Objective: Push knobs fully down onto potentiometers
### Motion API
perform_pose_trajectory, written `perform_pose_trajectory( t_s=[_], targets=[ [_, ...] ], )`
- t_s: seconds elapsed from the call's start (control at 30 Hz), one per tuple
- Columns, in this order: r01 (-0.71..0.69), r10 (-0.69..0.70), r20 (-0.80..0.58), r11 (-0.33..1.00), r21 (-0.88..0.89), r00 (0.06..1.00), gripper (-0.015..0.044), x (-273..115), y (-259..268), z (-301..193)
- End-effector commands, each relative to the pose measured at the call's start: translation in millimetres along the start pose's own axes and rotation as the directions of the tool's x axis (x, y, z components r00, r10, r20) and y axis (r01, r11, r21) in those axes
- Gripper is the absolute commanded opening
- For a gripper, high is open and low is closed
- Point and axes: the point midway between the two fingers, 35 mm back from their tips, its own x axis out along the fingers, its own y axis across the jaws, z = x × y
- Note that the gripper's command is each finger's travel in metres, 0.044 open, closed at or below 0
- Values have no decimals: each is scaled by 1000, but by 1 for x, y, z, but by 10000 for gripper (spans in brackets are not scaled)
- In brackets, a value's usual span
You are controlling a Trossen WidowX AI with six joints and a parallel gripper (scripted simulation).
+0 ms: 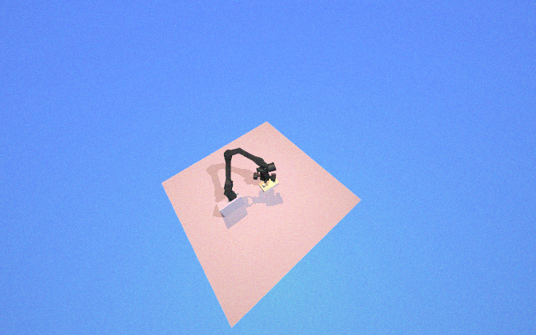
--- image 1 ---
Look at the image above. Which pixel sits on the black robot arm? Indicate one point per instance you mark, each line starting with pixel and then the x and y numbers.
pixel 263 169

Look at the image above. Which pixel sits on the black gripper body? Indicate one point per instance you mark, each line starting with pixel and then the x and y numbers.
pixel 266 176

